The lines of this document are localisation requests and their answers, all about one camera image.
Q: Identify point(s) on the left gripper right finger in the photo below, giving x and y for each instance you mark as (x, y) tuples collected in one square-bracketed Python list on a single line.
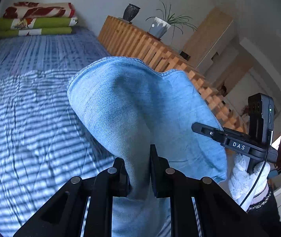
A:
[(158, 167)]

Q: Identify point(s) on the wooden wardrobe cabinet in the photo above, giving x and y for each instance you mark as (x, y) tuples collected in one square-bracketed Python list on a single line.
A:
[(212, 36)]

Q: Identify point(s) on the dark ceramic vase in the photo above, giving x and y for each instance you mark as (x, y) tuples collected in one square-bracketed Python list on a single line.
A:
[(130, 12)]

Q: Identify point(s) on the light blue denim garment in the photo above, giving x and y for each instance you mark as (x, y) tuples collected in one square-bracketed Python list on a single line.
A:
[(126, 107)]

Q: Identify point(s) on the blue striped bed sheet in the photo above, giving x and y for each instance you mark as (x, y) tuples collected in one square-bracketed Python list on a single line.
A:
[(42, 141)]

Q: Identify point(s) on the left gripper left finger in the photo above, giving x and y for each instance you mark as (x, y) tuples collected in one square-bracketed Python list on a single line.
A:
[(122, 187)]

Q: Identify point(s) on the white pot spider plant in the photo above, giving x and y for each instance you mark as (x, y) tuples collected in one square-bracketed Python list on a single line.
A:
[(169, 20)]

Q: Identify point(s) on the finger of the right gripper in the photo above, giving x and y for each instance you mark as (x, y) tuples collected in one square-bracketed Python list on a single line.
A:
[(208, 131)]

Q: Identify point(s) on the green red folded blanket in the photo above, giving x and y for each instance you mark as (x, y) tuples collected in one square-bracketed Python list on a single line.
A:
[(30, 18)]

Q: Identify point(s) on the black camera box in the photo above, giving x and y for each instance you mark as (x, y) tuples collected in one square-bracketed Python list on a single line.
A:
[(261, 113)]

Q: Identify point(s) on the wooden slatted bed rail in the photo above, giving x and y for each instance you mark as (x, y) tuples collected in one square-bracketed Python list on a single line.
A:
[(124, 39)]

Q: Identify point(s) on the white gloved right hand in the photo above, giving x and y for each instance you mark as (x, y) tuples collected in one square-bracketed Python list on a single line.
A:
[(249, 191)]

